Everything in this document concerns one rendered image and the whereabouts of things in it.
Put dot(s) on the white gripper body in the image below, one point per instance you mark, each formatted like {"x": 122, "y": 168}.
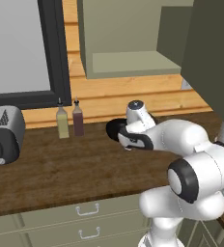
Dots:
{"x": 124, "y": 137}

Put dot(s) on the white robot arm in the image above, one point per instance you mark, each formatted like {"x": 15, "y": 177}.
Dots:
{"x": 194, "y": 160}

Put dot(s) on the olive cabinet door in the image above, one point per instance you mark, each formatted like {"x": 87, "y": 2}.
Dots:
{"x": 213, "y": 54}

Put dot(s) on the olive base cabinet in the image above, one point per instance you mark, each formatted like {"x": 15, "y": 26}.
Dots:
{"x": 207, "y": 236}

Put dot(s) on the dark red sauce bottle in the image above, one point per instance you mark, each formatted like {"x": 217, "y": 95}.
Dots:
{"x": 78, "y": 122}

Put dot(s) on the yellow oil bottle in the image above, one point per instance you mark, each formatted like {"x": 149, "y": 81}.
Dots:
{"x": 62, "y": 123}

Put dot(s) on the olive drawer front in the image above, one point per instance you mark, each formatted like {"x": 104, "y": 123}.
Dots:
{"x": 46, "y": 236}
{"x": 52, "y": 214}

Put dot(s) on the silver toaster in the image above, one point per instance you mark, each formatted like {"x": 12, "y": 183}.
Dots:
{"x": 4, "y": 135}

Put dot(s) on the black framed window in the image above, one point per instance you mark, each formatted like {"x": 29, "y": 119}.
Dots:
{"x": 17, "y": 45}

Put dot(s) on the olive open wall cabinet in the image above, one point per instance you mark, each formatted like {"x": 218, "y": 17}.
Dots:
{"x": 123, "y": 35}

